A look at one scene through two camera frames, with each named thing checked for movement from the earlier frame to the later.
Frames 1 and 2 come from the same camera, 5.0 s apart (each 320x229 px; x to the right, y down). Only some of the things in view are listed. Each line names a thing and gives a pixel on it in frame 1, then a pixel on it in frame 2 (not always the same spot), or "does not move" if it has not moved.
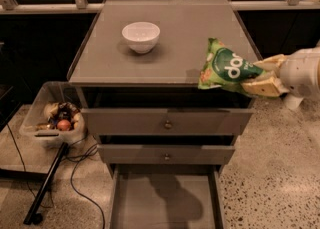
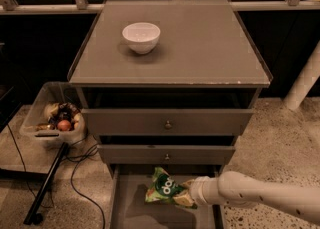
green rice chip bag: [225, 67] → [162, 187]
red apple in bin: [63, 125] does not move
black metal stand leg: [34, 217] does not move
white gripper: [300, 70] → [199, 190]
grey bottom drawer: [166, 196] does not move
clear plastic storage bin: [55, 115] does not move
